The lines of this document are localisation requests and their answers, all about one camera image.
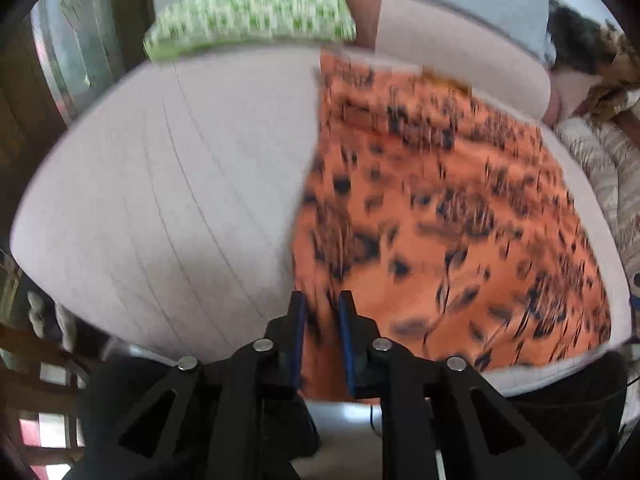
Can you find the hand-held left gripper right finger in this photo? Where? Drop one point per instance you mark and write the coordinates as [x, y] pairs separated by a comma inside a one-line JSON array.
[[346, 345]]

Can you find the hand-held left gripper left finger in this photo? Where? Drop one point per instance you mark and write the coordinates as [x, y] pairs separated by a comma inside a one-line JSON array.
[[298, 342]]

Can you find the orange black floral cloth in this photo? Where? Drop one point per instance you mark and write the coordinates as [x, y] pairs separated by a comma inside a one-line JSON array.
[[425, 235]]

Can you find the pink sheeted bed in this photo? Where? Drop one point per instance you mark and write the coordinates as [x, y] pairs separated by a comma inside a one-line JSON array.
[[175, 210]]

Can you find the wooden chair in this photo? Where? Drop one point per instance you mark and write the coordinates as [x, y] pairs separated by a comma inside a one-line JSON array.
[[45, 395]]

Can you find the cream striped cloth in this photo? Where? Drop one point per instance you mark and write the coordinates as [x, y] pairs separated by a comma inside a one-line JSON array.
[[595, 160]]

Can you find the green patterned pillow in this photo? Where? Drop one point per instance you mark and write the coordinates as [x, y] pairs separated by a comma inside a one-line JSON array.
[[250, 10]]

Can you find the glass window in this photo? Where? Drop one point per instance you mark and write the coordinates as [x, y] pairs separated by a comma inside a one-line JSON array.
[[75, 45]]

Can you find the dark cloth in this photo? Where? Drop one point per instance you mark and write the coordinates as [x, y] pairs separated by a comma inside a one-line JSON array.
[[575, 40]]

